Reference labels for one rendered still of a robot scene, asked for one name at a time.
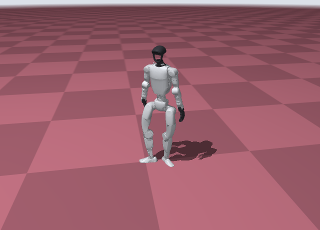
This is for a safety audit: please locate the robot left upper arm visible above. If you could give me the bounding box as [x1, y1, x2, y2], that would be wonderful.
[167, 67, 179, 95]

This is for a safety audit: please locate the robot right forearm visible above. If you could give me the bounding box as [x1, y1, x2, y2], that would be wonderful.
[141, 85, 148, 101]

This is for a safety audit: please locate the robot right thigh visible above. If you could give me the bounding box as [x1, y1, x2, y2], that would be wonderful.
[141, 101, 155, 139]

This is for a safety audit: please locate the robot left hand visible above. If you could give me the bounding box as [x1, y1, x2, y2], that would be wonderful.
[178, 107, 185, 122]

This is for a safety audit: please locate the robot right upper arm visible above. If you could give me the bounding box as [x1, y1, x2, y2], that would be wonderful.
[142, 64, 151, 89]

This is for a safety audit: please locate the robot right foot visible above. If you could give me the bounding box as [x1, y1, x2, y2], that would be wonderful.
[139, 156, 158, 163]

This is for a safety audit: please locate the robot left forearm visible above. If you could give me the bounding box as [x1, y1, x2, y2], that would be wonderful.
[174, 88, 184, 109]

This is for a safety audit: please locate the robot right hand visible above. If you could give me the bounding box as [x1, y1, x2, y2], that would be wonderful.
[141, 98, 147, 107]

